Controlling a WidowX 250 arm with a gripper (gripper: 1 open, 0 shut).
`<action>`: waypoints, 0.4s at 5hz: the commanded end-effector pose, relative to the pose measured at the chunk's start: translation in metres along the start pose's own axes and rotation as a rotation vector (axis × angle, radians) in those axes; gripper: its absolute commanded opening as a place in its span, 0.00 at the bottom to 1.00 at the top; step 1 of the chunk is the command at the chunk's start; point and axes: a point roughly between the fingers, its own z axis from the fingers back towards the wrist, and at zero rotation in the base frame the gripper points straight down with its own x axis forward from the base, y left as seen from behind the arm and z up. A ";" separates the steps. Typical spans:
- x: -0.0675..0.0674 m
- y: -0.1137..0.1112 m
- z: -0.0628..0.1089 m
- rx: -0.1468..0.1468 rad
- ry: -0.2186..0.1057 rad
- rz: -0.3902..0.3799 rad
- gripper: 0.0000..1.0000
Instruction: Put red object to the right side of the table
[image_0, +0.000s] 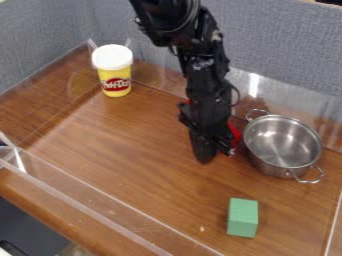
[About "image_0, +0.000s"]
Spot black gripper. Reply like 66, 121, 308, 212
178, 59, 235, 164

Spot red rectangular block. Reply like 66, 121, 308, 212
227, 122, 242, 149

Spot small stainless steel pot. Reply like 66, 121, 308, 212
243, 109, 325, 184

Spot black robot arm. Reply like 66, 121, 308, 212
129, 0, 239, 164

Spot green foam block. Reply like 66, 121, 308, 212
227, 198, 259, 238

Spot yellow Play-Doh container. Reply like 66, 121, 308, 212
92, 44, 134, 97

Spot clear acrylic table barrier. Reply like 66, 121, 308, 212
0, 43, 342, 256

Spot black cable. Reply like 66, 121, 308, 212
222, 79, 242, 108

